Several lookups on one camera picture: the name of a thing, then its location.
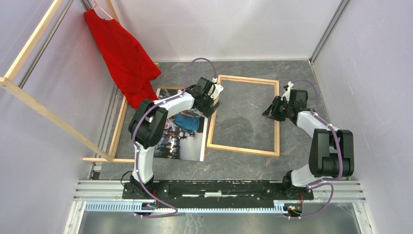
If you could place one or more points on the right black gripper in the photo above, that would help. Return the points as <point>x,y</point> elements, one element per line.
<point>270,112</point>

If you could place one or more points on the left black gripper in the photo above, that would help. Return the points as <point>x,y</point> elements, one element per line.
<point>208,111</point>

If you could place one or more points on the clear acrylic sheet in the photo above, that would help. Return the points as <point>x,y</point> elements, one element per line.
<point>242,126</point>

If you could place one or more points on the printed colour photo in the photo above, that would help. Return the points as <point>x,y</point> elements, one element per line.
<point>184,138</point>

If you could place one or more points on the wooden picture frame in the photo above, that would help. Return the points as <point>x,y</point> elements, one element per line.
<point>245,116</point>

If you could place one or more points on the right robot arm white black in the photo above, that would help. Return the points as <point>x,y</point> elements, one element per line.
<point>331,154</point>

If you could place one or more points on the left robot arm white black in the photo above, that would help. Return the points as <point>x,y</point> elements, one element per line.
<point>148,122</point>

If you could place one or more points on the red hanging shirt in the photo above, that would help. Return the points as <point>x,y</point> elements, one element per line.
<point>130,67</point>

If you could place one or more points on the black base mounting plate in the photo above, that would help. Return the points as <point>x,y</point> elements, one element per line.
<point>218,193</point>

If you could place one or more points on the wooden clothes rack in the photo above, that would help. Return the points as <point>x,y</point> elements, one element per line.
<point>58,73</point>

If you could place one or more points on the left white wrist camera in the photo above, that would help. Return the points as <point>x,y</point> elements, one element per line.
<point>216,90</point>

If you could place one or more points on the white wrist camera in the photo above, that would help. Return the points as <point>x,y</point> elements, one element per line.
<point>287,90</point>
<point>216,90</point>

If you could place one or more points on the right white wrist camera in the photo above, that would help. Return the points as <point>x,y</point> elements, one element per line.
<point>287,90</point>

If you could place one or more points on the aluminium rail base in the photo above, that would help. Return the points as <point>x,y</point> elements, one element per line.
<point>337,208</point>

